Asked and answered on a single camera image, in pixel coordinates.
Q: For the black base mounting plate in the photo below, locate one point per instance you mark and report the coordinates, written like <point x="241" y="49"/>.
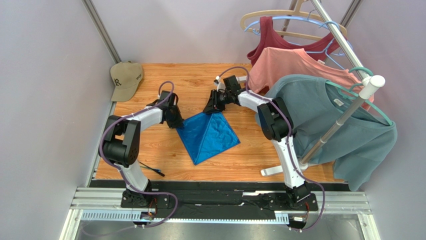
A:
<point x="213" y="200"/>

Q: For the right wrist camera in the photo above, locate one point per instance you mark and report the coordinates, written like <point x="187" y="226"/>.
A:
<point x="231" y="83"/>

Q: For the blue cloth napkin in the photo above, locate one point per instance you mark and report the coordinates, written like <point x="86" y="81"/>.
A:
<point x="207" y="135"/>

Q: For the salmon pink t-shirt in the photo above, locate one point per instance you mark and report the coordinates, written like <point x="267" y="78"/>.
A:
<point x="275" y="63"/>

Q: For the beige wooden hanger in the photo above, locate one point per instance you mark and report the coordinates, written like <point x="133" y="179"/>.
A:
<point x="250" y="22"/>

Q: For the teal green hanger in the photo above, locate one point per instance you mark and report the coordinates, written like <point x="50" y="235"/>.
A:
<point x="359" y="96"/>

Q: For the teal t-shirt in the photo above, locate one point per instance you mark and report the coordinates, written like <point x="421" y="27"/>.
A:
<point x="314" y="105"/>

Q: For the beige baseball cap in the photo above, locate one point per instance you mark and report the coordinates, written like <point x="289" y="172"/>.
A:
<point x="126" y="77"/>

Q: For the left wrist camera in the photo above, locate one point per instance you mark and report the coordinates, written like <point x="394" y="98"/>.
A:
<point x="167" y="99"/>

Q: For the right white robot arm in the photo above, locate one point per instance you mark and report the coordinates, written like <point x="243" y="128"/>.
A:
<point x="276" y="127"/>

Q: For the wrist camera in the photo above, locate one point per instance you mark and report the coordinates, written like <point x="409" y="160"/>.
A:
<point x="231" y="83"/>
<point x="167" y="99"/>

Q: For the aluminium frame rail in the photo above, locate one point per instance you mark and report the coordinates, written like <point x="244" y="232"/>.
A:
<point x="102" y="204"/>

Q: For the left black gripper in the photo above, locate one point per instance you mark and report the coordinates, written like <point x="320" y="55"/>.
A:
<point x="178" y="121"/>

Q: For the metal clothes rack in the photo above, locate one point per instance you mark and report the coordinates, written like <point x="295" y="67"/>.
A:
<point x="339" y="32"/>

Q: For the maroon tank top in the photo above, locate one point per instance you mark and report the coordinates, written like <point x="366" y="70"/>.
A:
<point x="270" y="38"/>

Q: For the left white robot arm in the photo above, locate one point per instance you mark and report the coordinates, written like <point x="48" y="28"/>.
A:
<point x="120" y="145"/>

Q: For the black fork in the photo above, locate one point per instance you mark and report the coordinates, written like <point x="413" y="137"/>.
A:
<point x="158" y="171"/>

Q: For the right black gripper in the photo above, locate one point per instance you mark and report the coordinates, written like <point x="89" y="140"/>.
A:
<point x="216" y="101"/>

